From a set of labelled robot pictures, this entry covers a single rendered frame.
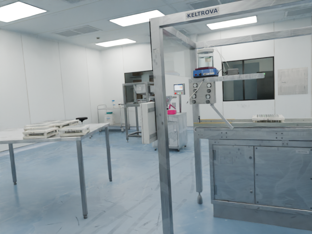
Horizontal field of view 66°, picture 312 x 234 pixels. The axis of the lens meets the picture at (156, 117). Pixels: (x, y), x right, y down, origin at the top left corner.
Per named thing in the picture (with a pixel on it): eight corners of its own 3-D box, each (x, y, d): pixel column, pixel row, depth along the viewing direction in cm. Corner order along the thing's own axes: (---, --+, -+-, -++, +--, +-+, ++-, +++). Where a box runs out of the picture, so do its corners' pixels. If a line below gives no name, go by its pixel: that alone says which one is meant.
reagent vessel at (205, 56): (195, 68, 220) (194, 47, 218) (199, 69, 234) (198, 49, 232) (212, 67, 214) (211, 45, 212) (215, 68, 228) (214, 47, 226)
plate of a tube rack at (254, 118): (251, 120, 205) (251, 118, 205) (252, 117, 227) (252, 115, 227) (284, 120, 195) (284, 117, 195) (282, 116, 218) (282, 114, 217)
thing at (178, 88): (174, 113, 524) (172, 83, 518) (176, 112, 534) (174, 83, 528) (184, 112, 515) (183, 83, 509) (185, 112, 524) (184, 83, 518)
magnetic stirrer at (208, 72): (192, 78, 218) (191, 68, 217) (198, 79, 238) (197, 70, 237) (215, 76, 210) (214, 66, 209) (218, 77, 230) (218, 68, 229)
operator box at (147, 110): (141, 144, 155) (139, 103, 153) (152, 139, 171) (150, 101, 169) (150, 144, 153) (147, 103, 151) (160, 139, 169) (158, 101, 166)
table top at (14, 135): (-66, 147, 242) (-67, 144, 242) (8, 130, 351) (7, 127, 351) (81, 140, 232) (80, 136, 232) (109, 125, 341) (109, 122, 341)
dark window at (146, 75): (126, 104, 859) (124, 73, 849) (126, 104, 860) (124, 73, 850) (160, 103, 804) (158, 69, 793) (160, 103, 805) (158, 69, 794)
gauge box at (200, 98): (189, 104, 218) (188, 82, 217) (192, 103, 228) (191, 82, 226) (214, 103, 210) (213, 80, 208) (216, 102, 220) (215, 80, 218)
